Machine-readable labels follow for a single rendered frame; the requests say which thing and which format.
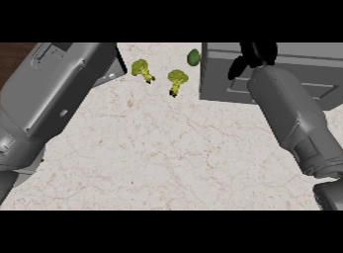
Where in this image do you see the green can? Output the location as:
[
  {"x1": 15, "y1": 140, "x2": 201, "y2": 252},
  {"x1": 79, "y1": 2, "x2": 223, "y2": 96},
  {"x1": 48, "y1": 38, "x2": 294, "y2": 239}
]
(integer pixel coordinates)
[{"x1": 185, "y1": 47, "x2": 201, "y2": 67}]

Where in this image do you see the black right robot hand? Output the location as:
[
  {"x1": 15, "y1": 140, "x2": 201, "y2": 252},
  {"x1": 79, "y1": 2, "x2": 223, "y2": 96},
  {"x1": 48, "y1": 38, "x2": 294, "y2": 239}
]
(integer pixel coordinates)
[{"x1": 226, "y1": 42, "x2": 280, "y2": 81}]

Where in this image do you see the yellow-green broccoli floret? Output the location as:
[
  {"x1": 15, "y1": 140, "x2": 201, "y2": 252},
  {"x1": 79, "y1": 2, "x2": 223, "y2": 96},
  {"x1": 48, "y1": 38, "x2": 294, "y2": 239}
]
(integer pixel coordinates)
[
  {"x1": 167, "y1": 68, "x2": 189, "y2": 99},
  {"x1": 130, "y1": 58, "x2": 157, "y2": 85}
]

